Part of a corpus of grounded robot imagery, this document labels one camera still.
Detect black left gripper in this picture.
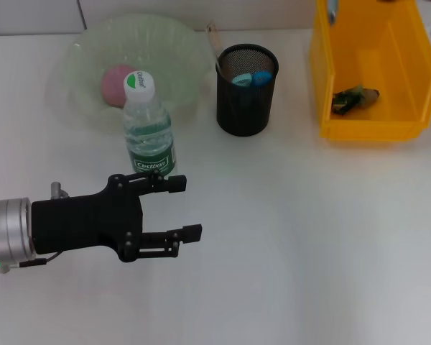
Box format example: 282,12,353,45
31,170,203,263

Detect Cestbon water bottle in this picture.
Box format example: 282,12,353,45
122,70,178,178

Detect pink peach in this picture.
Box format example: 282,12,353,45
100,63,139,108

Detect blue scissors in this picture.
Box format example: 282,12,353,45
231,70,274,89

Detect transparent plastic ruler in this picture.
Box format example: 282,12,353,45
205,22,224,75

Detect green plastic wrapper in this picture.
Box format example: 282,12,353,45
332,84,381,116

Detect black mesh pen cup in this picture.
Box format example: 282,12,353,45
215,43,279,137

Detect green glass fruit plate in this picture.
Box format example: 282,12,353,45
53,13,211,136

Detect yellow plastic storage bin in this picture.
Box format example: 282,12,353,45
310,0,431,142

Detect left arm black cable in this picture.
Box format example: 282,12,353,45
0,251,64,269

